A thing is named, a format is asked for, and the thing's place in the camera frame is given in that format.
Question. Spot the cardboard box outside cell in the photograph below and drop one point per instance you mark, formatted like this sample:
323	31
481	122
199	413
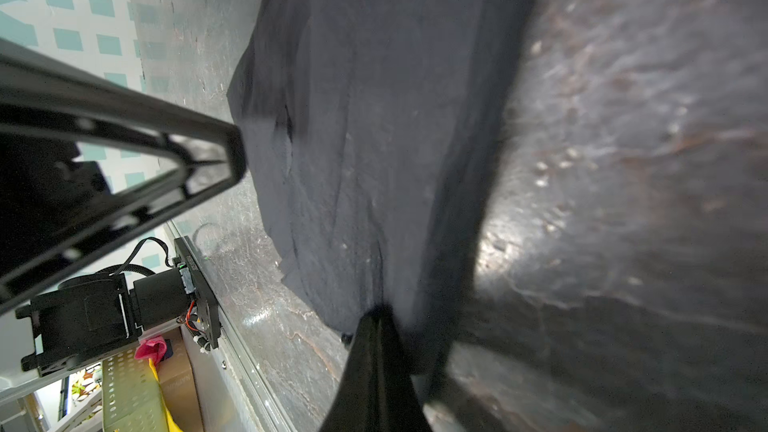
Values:
176	379

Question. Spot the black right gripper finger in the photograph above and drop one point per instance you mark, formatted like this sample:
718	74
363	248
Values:
376	392

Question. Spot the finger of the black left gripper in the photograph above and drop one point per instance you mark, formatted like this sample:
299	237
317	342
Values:
88	165

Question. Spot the black paper napkin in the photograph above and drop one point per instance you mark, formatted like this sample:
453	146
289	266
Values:
372	130

